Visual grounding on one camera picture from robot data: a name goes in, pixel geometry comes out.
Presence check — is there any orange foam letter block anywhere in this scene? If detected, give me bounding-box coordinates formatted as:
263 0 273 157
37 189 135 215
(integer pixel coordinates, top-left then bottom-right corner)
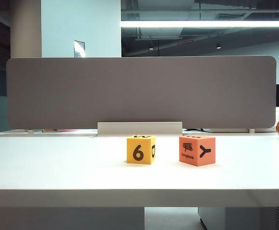
179 135 216 167

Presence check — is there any yellow foam letter block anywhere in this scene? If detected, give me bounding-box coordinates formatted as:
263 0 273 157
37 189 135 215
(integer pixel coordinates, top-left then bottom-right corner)
126 135 157 165

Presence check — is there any grey fabric desk partition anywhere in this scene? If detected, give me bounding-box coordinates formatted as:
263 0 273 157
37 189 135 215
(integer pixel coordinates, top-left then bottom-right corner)
6 55 277 130

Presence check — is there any paper notice on wall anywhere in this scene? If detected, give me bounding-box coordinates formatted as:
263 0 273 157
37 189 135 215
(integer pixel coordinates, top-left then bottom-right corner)
73 40 86 58

